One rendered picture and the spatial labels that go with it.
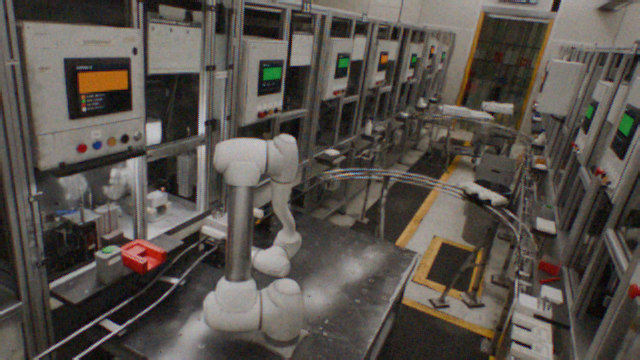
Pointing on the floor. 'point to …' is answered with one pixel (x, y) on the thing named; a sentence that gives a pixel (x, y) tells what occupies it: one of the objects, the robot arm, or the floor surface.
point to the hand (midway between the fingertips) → (214, 241)
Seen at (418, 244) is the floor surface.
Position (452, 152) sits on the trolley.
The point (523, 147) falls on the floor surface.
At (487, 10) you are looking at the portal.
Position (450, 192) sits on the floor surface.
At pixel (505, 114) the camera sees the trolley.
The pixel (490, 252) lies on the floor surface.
